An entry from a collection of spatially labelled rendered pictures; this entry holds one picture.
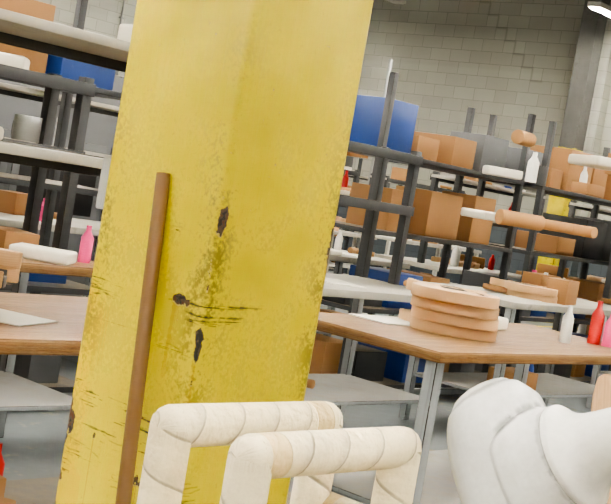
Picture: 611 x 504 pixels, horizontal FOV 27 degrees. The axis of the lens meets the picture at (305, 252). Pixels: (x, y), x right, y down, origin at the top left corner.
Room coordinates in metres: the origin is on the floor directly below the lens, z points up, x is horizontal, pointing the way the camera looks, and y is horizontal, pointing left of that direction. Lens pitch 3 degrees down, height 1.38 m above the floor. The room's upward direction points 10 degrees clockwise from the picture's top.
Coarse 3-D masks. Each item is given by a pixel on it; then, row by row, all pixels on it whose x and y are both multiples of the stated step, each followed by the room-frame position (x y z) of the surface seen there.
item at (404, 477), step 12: (420, 456) 0.96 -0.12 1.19; (396, 468) 0.95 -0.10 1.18; (408, 468) 0.95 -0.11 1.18; (384, 480) 0.96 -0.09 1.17; (396, 480) 0.95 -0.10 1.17; (408, 480) 0.95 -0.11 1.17; (372, 492) 0.97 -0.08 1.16; (384, 492) 0.95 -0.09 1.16; (396, 492) 0.95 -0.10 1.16; (408, 492) 0.96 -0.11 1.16
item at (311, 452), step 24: (264, 432) 0.86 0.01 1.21; (288, 432) 0.87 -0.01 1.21; (312, 432) 0.88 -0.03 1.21; (336, 432) 0.90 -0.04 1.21; (360, 432) 0.92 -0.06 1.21; (384, 432) 0.94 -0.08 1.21; (408, 432) 0.96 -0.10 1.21; (240, 456) 0.83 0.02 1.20; (264, 456) 0.83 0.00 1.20; (288, 456) 0.85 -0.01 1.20; (312, 456) 0.87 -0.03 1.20; (336, 456) 0.88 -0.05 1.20; (360, 456) 0.91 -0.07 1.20; (384, 456) 0.93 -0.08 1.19; (408, 456) 0.95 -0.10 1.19
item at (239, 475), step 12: (228, 456) 0.84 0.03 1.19; (228, 468) 0.83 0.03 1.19; (240, 468) 0.83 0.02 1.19; (252, 468) 0.83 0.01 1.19; (264, 468) 0.83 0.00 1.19; (228, 480) 0.83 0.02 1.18; (240, 480) 0.83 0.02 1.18; (252, 480) 0.83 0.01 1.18; (264, 480) 0.83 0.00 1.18; (228, 492) 0.83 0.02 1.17; (240, 492) 0.83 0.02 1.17; (252, 492) 0.83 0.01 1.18; (264, 492) 0.83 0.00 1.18
